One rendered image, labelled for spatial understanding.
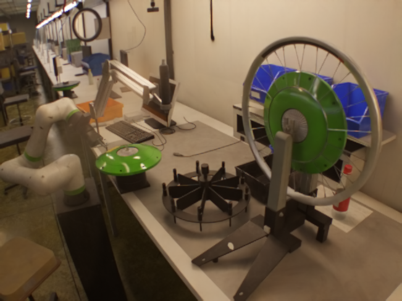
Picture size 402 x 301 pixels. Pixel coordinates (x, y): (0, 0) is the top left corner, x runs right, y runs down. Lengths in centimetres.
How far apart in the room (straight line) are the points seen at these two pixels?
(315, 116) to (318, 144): 8
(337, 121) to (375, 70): 61
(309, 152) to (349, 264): 43
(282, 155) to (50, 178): 106
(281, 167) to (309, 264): 36
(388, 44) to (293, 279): 98
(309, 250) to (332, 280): 16
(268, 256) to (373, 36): 98
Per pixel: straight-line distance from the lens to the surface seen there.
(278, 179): 94
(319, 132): 88
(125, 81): 157
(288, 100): 93
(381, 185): 153
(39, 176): 154
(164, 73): 129
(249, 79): 107
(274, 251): 100
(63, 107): 167
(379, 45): 141
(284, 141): 89
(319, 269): 108
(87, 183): 188
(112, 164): 138
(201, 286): 100
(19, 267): 173
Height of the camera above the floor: 167
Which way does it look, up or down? 25 degrees down
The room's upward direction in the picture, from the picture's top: 2 degrees counter-clockwise
